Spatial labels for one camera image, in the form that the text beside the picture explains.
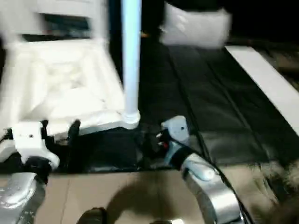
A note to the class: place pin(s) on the black sofa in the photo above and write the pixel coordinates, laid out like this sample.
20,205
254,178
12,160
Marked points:
257,18

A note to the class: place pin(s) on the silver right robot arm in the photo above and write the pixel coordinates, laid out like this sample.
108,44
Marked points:
210,186

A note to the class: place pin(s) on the small yellow label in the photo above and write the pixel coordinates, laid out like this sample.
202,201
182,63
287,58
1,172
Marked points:
144,35

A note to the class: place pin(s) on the black work mat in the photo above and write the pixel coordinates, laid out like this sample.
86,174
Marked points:
210,105

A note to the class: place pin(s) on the white flat board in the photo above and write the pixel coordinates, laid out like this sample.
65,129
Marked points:
264,77

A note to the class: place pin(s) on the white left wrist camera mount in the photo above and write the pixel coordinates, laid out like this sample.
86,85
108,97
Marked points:
30,137

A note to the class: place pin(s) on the white cabinet with glass doors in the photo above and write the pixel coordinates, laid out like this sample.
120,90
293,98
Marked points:
58,9

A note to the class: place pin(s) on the grey cushion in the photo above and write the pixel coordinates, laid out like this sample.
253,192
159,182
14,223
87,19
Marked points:
198,25

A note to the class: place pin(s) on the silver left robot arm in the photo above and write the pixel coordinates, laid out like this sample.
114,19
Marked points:
21,193

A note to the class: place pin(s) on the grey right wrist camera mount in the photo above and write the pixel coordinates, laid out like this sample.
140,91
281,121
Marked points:
178,130

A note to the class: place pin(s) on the white plastic table top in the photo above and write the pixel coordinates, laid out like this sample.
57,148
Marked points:
70,81

